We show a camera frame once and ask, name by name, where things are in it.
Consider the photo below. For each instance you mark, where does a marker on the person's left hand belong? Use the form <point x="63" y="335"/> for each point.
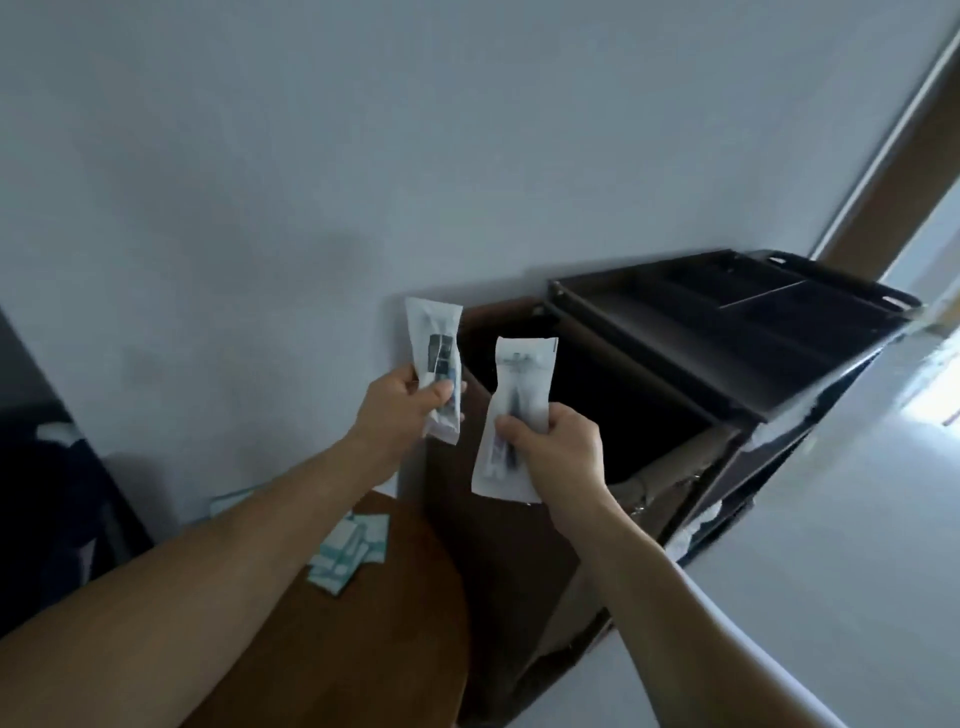
<point x="394" y="427"/>

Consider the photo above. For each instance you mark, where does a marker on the person's right hand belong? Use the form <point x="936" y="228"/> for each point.
<point x="570" y="472"/>

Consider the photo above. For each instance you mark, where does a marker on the clear packet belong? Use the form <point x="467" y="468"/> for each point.
<point x="439" y="330"/>
<point x="525" y="375"/>

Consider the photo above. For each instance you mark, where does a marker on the teal white boxes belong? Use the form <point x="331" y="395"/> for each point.
<point x="349" y="555"/>

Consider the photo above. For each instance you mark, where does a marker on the brown housekeeping cart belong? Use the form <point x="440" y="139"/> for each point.
<point x="675" y="337"/>

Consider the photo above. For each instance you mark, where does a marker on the person's left forearm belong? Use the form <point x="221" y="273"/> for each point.
<point x="172" y="600"/>

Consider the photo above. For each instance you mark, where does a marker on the person's right forearm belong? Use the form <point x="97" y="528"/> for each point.
<point x="697" y="645"/>

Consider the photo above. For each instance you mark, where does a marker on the round wooden side table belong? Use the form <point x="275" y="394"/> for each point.
<point x="360" y="645"/>

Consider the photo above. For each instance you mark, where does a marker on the grey door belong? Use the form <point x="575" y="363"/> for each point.
<point x="19" y="375"/>

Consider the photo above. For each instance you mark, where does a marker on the navy laundry hamper white frame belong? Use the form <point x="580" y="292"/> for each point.
<point x="52" y="525"/>

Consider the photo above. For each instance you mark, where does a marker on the wooden door frame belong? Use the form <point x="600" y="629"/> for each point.
<point x="892" y="165"/>

